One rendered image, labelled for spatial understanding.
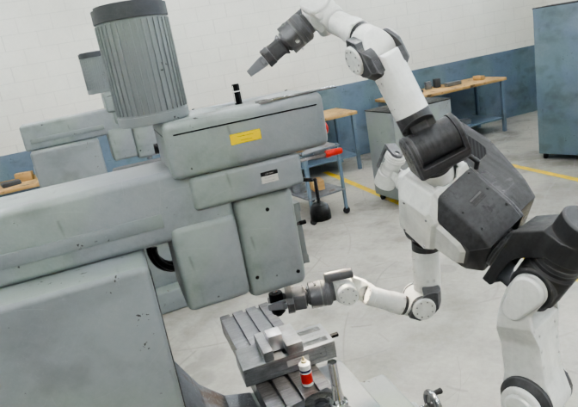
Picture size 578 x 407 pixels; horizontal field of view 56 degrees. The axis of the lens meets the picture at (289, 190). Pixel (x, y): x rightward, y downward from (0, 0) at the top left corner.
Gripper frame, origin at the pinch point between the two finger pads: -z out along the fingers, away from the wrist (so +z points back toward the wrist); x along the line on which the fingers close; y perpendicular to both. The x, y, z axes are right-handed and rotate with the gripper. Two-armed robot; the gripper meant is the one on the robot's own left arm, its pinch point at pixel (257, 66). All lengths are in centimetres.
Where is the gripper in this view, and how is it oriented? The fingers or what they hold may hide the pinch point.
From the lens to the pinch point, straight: 163.2
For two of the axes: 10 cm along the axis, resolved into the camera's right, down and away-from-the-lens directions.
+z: 7.7, -6.2, -1.6
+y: -6.4, -7.4, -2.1
